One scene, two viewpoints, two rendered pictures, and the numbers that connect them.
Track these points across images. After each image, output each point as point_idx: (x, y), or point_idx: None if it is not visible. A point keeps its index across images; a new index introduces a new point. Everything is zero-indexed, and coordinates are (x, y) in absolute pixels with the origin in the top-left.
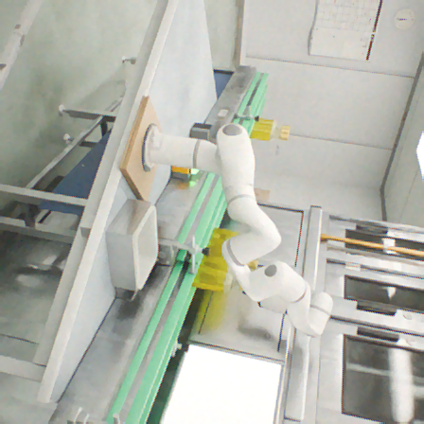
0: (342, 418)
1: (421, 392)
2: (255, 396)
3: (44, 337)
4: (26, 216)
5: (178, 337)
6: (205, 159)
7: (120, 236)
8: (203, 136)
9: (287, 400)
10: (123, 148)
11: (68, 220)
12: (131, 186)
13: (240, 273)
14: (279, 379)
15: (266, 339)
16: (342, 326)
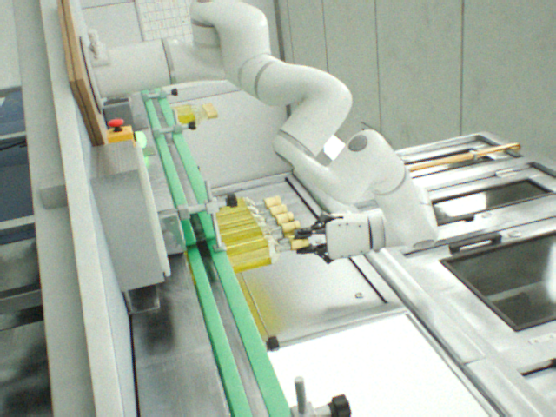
0: (521, 336)
1: None
2: (405, 360)
3: (56, 387)
4: None
5: None
6: (185, 56)
7: (119, 176)
8: (124, 112)
9: (446, 345)
10: (57, 65)
11: None
12: (89, 129)
13: (318, 166)
14: (417, 327)
15: (360, 299)
16: (429, 254)
